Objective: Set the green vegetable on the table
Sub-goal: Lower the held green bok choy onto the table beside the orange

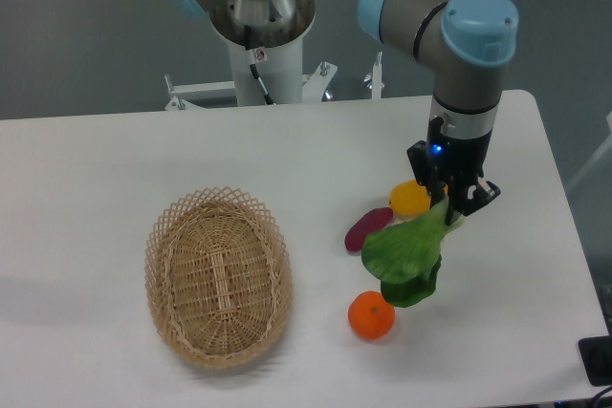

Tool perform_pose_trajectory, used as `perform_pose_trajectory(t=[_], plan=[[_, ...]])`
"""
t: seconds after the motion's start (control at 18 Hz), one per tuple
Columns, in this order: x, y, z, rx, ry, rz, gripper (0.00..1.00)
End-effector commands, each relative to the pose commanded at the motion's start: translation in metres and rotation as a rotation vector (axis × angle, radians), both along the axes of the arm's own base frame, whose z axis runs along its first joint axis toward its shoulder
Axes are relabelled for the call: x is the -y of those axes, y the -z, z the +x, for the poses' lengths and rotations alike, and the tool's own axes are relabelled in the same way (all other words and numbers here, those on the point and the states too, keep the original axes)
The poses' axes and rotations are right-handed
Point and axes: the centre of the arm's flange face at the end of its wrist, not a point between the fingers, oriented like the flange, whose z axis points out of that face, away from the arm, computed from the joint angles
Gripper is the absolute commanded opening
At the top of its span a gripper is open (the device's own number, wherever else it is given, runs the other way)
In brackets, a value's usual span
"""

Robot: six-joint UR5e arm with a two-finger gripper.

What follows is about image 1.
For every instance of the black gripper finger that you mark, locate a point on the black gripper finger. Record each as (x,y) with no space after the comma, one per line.
(454,211)
(436,187)

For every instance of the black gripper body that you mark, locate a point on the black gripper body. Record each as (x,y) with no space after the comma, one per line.
(459,161)

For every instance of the green leafy vegetable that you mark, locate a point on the green leafy vegetable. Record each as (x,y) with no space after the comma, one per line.
(406,258)

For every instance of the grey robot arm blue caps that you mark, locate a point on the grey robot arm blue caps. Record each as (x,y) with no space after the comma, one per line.
(467,44)

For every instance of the yellow mango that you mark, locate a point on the yellow mango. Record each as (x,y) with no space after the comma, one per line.
(409,200)

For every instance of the purple sweet potato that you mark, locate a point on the purple sweet potato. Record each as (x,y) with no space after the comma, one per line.
(370,222)

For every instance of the orange tangerine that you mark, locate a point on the orange tangerine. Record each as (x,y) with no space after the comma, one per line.
(370,316)

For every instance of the black device at table edge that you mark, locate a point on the black device at table edge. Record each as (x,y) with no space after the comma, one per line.
(595,354)

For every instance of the oval wicker basket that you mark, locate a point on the oval wicker basket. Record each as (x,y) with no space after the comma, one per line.
(218,279)

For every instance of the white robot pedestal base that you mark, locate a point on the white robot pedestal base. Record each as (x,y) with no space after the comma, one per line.
(264,39)

